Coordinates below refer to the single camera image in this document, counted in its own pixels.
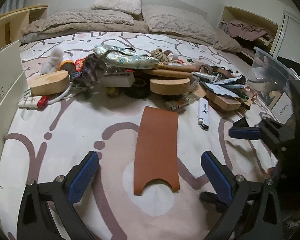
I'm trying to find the beige quilted pillow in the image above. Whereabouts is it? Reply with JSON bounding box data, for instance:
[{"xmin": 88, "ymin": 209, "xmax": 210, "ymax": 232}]
[{"xmin": 142, "ymin": 5, "xmax": 219, "ymax": 45}]

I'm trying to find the jute twine ball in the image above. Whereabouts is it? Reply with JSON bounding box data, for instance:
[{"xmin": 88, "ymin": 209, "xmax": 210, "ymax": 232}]
[{"xmin": 151, "ymin": 48, "xmax": 172, "ymax": 62}]

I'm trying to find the red clothespin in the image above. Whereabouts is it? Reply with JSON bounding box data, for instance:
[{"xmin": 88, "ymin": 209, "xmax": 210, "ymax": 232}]
[{"xmin": 37, "ymin": 96, "xmax": 49, "ymax": 108}]

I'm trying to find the brown tape roll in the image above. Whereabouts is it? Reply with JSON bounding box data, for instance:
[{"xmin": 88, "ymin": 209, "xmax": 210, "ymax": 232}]
[{"xmin": 200, "ymin": 64, "xmax": 213, "ymax": 75}]

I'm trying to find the bunny print blanket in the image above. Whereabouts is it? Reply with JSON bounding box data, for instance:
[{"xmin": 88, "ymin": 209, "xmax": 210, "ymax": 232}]
[{"xmin": 0, "ymin": 31, "xmax": 281, "ymax": 240}]

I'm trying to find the white louvered closet door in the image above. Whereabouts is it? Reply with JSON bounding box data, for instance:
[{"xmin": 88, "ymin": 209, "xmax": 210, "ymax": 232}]
[{"xmin": 273, "ymin": 10, "xmax": 300, "ymax": 64}]

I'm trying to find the brown leather sleeve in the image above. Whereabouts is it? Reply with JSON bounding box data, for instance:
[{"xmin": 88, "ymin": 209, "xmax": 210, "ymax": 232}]
[{"xmin": 133, "ymin": 106, "xmax": 180, "ymax": 196}]

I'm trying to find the floral fabric pouch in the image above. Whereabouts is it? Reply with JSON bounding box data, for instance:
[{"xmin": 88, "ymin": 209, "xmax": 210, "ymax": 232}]
[{"xmin": 93, "ymin": 44, "xmax": 159, "ymax": 70}]

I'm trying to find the round cork block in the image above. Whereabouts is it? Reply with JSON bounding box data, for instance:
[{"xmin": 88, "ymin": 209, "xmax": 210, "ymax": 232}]
[{"xmin": 150, "ymin": 78, "xmax": 190, "ymax": 95}]

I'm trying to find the clear plastic storage bin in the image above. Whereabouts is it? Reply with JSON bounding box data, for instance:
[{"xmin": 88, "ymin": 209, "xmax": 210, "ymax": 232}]
[{"xmin": 246, "ymin": 47, "xmax": 300, "ymax": 123}]

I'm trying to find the white storage box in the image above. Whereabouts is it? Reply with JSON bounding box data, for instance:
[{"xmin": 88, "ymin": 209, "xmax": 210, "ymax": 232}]
[{"xmin": 0, "ymin": 39, "xmax": 27, "ymax": 145}]

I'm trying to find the oval wooden box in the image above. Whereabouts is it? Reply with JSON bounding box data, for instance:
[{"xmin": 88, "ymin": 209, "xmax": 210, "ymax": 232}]
[{"xmin": 29, "ymin": 70, "xmax": 70, "ymax": 96}]

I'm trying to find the wooden bedside shelf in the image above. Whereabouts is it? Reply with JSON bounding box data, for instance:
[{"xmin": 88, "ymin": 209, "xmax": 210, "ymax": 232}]
[{"xmin": 0, "ymin": 4, "xmax": 48, "ymax": 49}]

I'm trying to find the flat cork disc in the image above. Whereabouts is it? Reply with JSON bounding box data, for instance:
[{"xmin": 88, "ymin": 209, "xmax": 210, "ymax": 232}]
[{"xmin": 143, "ymin": 69, "xmax": 193, "ymax": 79}]

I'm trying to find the pile of clothes in closet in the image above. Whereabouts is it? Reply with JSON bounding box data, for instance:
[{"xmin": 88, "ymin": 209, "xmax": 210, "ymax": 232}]
[{"xmin": 221, "ymin": 19, "xmax": 275, "ymax": 53}]

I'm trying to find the white Chanel box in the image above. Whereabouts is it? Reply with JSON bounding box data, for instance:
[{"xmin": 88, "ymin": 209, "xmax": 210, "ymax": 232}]
[{"xmin": 271, "ymin": 93, "xmax": 293, "ymax": 124}]

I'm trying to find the white charging cable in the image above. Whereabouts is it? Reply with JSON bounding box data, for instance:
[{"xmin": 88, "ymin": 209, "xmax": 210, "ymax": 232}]
[{"xmin": 18, "ymin": 81, "xmax": 76, "ymax": 110}]

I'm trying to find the white plush toy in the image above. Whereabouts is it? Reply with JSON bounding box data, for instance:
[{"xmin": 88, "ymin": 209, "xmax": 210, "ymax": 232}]
[{"xmin": 39, "ymin": 47, "xmax": 64, "ymax": 75}]

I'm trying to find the white lighter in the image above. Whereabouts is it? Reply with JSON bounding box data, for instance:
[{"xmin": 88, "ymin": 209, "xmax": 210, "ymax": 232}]
[{"xmin": 198, "ymin": 98, "xmax": 210, "ymax": 130}]

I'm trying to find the fluffy cream pillow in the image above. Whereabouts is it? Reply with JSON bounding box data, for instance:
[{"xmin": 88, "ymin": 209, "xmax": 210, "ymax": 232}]
[{"xmin": 91, "ymin": 0, "xmax": 142, "ymax": 15}]

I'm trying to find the beige folded quilt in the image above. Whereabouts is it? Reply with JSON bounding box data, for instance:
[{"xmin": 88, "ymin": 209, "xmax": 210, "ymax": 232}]
[{"xmin": 20, "ymin": 9, "xmax": 134, "ymax": 43}]

